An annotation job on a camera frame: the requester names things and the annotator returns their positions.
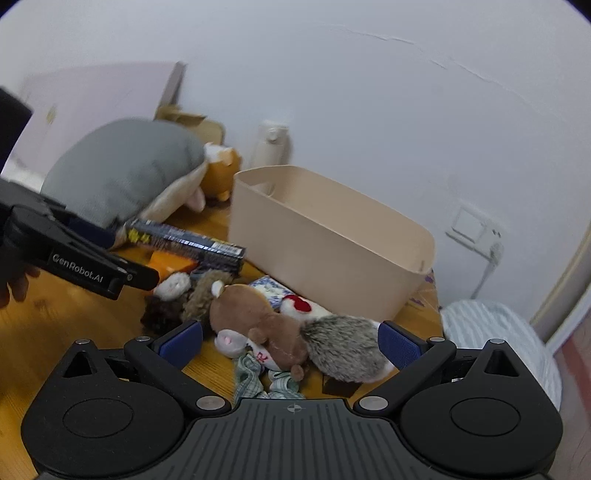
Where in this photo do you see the white wall switch socket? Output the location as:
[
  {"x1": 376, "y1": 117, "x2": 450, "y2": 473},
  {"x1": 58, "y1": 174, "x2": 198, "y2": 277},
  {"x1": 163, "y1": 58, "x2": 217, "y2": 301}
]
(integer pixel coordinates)
[{"x1": 446, "y1": 206, "x2": 505, "y2": 255}]

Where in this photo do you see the curly brown plush toy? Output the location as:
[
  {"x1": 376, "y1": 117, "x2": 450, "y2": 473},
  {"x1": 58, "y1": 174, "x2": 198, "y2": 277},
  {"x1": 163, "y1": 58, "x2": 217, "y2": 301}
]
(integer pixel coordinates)
[{"x1": 180, "y1": 270, "x2": 235, "y2": 324}]

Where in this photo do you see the white thermos bottle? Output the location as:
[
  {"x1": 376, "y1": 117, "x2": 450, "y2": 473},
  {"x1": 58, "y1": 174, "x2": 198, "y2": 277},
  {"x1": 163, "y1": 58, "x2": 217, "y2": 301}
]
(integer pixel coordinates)
[{"x1": 249, "y1": 120, "x2": 291, "y2": 168}]

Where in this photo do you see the dark long snack box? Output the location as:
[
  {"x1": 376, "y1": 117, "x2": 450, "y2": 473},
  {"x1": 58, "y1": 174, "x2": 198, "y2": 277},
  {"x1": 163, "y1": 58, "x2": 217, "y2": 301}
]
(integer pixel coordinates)
[{"x1": 118, "y1": 218, "x2": 246, "y2": 276}]

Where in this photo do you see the grey cream plush pillow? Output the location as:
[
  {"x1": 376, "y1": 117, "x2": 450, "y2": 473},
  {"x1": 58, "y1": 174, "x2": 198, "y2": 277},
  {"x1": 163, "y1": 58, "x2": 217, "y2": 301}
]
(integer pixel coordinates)
[{"x1": 41, "y1": 118, "x2": 207, "y2": 230}]

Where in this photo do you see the brown dog plush toy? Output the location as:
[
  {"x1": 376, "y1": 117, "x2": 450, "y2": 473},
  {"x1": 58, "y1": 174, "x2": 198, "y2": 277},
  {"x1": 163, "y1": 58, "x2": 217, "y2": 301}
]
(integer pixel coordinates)
[{"x1": 209, "y1": 281, "x2": 308, "y2": 381}]

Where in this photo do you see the pink board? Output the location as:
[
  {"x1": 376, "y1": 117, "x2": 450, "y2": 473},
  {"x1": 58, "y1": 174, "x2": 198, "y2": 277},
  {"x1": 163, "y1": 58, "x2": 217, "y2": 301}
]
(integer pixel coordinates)
[{"x1": 9, "y1": 62, "x2": 185, "y2": 175}]

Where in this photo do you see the purple flower table mat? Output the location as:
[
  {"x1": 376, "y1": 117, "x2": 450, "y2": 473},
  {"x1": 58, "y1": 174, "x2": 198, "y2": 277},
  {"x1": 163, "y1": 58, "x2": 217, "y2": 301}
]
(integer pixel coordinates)
[{"x1": 407, "y1": 271, "x2": 441, "y2": 312}]

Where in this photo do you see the red white santa plush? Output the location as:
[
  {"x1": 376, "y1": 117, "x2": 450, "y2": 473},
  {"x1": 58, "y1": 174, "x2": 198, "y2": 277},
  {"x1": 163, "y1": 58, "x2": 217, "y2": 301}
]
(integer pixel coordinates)
[{"x1": 280, "y1": 294, "x2": 331, "y2": 321}]

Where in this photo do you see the blue white tissue pack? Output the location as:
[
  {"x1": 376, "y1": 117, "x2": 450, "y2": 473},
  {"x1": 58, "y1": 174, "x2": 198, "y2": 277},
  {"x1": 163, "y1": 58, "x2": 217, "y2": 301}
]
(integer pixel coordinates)
[{"x1": 249, "y1": 275, "x2": 294, "y2": 311}]

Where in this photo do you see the white fluffy plush toy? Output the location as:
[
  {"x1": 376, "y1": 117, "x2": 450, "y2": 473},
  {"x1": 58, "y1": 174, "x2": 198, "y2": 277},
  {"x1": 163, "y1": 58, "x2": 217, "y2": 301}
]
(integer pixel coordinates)
[{"x1": 153, "y1": 272, "x2": 191, "y2": 302}]

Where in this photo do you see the operator left hand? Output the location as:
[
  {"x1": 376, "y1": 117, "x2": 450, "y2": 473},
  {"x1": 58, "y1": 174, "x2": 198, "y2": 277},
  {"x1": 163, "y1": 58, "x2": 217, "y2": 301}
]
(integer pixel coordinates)
[{"x1": 0, "y1": 265, "x2": 41, "y2": 309}]

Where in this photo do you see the orange white corgi plush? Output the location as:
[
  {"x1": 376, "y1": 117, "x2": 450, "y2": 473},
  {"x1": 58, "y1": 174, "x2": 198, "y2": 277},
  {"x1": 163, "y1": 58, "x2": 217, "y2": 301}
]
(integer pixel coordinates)
[{"x1": 200, "y1": 142, "x2": 242, "y2": 202}]

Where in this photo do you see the beige plastic storage bin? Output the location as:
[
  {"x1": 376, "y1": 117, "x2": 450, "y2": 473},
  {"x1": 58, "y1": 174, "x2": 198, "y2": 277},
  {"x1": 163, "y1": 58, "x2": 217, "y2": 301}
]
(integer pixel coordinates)
[{"x1": 228, "y1": 165, "x2": 436, "y2": 321}]

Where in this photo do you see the grey hedgehog plush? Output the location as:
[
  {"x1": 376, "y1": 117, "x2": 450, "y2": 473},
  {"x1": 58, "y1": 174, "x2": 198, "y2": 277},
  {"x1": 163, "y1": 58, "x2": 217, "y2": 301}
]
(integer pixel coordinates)
[{"x1": 300, "y1": 315, "x2": 394, "y2": 383}]

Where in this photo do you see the white plug and cable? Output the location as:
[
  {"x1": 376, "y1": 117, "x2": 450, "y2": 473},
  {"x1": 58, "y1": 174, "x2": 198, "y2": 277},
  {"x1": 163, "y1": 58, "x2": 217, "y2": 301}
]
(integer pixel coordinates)
[{"x1": 469, "y1": 241, "x2": 506, "y2": 301}]

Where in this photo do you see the striped light blue bedding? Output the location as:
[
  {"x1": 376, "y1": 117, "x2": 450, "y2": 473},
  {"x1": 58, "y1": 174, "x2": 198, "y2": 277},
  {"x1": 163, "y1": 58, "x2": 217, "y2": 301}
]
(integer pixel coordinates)
[{"x1": 438, "y1": 298, "x2": 564, "y2": 411}]

